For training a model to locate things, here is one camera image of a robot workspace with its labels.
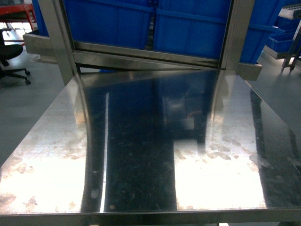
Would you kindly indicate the left blue storage bin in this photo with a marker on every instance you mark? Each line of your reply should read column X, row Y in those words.
column 123, row 23

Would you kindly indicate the blue storage bin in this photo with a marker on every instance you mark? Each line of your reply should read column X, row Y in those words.
column 123, row 23
column 197, row 27

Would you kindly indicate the right blue storage bin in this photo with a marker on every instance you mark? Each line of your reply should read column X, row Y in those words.
column 197, row 27

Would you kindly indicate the metal side shelf rack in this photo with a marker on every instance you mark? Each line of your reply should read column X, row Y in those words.
column 290, row 9

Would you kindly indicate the black office chair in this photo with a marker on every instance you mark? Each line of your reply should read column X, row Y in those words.
column 8, row 52

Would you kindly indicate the blue bins on side rack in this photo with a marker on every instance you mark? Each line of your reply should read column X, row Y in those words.
column 281, row 40

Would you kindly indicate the stainless steel rack frame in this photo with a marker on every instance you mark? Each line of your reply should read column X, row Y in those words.
column 60, row 48

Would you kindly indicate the red metal workbench frame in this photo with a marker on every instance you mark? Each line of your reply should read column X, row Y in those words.
column 18, row 13

